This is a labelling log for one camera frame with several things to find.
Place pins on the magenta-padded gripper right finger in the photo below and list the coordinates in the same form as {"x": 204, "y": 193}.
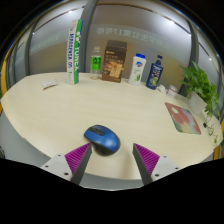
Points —
{"x": 150, "y": 162}

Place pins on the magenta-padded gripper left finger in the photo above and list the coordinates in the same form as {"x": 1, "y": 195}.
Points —
{"x": 74, "y": 161}

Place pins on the blue computer mouse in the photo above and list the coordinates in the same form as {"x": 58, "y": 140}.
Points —
{"x": 103, "y": 138}

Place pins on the floral print mouse pad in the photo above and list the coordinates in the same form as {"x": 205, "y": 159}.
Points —
{"x": 183, "y": 118}

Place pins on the small black round object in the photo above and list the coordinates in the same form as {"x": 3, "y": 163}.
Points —
{"x": 205, "y": 125}

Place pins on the crumpled white tissue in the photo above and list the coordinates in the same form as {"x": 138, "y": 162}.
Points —
{"x": 161, "y": 88}

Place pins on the small white blister pack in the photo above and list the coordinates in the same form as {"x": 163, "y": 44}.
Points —
{"x": 49, "y": 83}

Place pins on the potted green pothos plant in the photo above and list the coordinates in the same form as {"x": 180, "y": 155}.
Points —
{"x": 200, "y": 90}

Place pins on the dark blue pump bottle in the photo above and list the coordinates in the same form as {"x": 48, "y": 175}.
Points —
{"x": 154, "y": 74}

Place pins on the white blue-capped lotion bottle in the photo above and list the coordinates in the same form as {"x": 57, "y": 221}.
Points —
{"x": 137, "y": 70}

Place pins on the clear green-label drink bottle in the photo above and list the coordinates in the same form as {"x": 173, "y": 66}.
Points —
{"x": 96, "y": 63}

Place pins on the brown paper box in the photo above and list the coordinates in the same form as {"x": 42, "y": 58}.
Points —
{"x": 114, "y": 61}

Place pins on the green white shuttlecock tube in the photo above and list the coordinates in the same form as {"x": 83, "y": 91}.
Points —
{"x": 74, "y": 51}

